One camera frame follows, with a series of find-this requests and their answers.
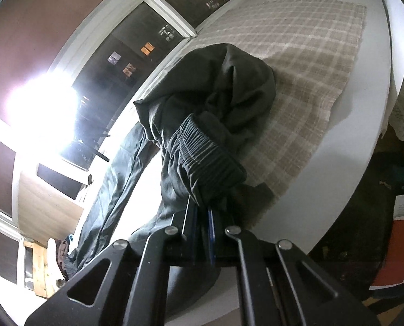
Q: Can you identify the dark green jacket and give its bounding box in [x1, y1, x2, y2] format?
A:
[65, 43, 276, 279]

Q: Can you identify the cream folded cloth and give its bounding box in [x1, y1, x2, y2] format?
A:
[46, 238, 65, 280]

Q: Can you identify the dark brown folded cloth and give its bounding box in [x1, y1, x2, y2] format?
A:
[55, 239, 69, 280]

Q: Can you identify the light wooden board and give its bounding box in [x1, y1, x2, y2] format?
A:
[18, 173, 83, 246]

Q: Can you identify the red and white box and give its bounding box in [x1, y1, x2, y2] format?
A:
[369, 195, 404, 290]

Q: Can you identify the plaid beige tablecloth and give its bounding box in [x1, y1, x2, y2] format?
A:
[144, 0, 368, 231]

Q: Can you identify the white window frame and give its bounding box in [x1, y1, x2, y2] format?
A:
[0, 0, 329, 245]

